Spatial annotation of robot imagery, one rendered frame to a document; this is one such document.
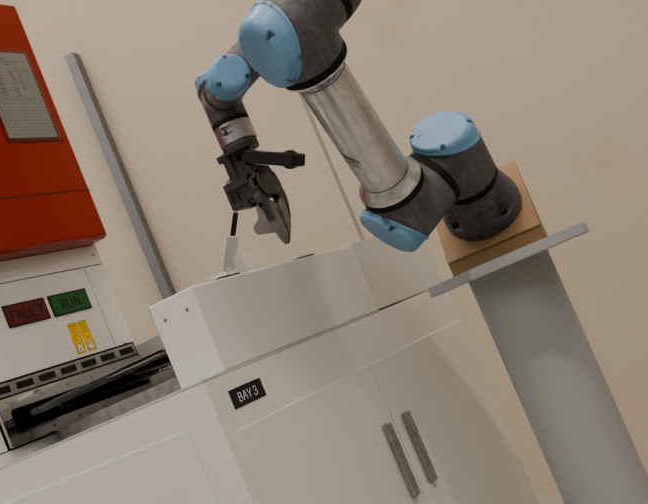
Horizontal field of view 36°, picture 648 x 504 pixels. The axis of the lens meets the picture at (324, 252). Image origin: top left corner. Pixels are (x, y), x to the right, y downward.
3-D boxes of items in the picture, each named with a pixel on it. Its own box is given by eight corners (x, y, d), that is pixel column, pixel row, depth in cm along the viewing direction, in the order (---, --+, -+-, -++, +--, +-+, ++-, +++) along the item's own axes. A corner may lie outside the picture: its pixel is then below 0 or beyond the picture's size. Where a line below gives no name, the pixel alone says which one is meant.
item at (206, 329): (180, 390, 158) (147, 307, 159) (342, 325, 206) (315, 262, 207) (224, 370, 154) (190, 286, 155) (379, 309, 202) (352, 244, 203)
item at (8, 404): (7, 450, 194) (-10, 404, 194) (151, 394, 232) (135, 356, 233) (13, 447, 193) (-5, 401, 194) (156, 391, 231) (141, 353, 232)
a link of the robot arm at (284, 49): (471, 206, 178) (328, -38, 143) (421, 270, 174) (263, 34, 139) (422, 191, 187) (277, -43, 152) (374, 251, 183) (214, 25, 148)
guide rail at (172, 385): (61, 443, 201) (55, 429, 201) (68, 440, 203) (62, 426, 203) (250, 362, 177) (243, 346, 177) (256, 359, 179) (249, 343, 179)
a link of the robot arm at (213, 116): (193, 71, 191) (189, 86, 199) (215, 124, 190) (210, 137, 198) (231, 59, 193) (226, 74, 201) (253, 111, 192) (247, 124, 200)
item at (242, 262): (233, 299, 220) (210, 243, 221) (242, 296, 224) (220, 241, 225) (254, 289, 217) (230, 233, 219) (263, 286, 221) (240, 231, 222)
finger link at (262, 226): (269, 252, 195) (250, 209, 196) (292, 241, 192) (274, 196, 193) (260, 254, 192) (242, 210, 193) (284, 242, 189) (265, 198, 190)
